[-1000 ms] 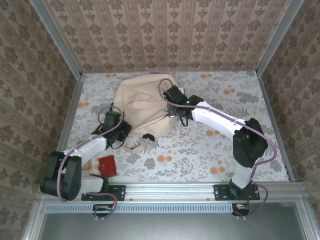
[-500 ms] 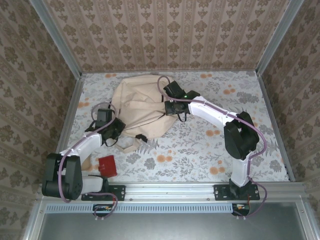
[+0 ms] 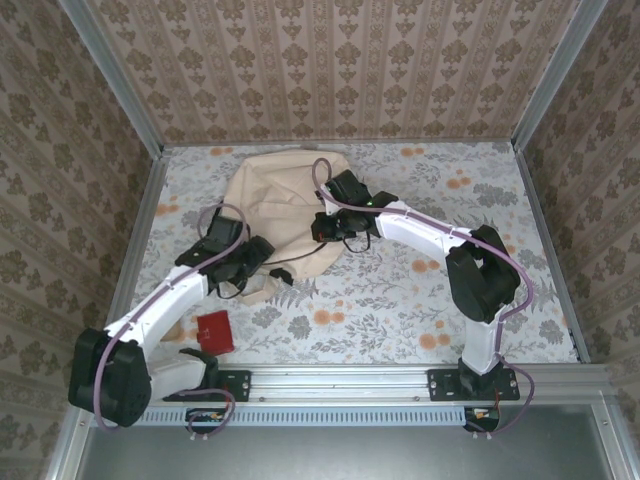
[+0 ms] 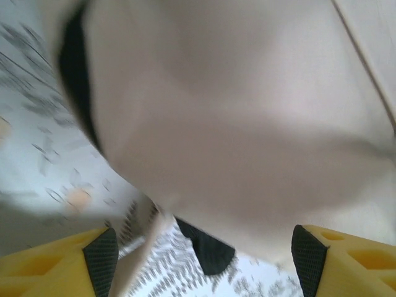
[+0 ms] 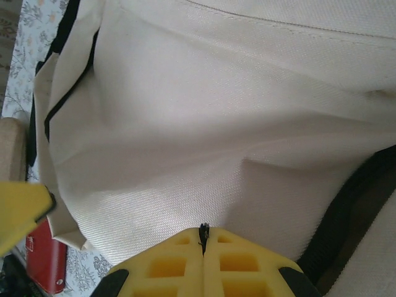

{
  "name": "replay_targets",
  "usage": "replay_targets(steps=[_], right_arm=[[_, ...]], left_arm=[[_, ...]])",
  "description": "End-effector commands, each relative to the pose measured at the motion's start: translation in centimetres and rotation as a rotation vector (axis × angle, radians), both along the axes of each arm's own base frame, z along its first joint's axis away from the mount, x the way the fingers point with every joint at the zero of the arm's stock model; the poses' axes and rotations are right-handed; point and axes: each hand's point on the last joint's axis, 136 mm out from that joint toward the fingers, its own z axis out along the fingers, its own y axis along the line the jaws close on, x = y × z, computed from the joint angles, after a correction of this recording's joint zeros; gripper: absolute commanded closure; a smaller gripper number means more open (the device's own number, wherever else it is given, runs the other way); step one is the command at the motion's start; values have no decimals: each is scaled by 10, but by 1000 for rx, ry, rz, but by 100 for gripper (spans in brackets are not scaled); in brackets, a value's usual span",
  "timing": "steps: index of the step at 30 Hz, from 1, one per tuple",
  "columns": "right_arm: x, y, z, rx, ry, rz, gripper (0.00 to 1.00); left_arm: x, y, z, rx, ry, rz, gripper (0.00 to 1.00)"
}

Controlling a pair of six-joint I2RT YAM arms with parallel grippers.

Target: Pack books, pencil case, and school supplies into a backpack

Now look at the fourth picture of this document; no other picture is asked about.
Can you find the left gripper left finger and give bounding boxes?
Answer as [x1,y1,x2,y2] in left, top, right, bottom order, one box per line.
[0,227,120,297]

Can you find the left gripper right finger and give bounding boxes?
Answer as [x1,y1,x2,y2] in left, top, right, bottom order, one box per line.
[291,224,396,297]

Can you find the cream canvas backpack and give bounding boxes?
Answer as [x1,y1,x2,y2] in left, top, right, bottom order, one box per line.
[46,0,396,297]

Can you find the floral table cover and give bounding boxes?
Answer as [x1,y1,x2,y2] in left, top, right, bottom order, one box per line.
[0,0,304,297]

